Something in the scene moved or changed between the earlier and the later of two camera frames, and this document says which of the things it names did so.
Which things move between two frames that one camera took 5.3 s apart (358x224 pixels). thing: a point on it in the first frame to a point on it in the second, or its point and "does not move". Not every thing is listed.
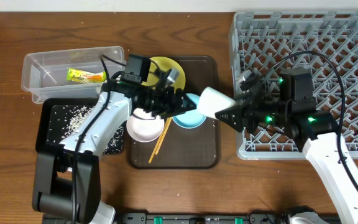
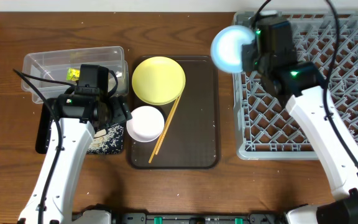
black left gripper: x=173 y=101 to x=117 y=109
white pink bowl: x=143 y=126 does not move
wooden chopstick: x=155 y=149 does not move
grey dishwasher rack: x=340 y=50 does not move
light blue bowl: x=191 y=119 to x=226 y=47
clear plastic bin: x=71 y=73 does not move
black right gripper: x=249 y=110 to x=248 y=51
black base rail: x=201 y=218 does not move
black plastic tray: x=56 y=118 does not move
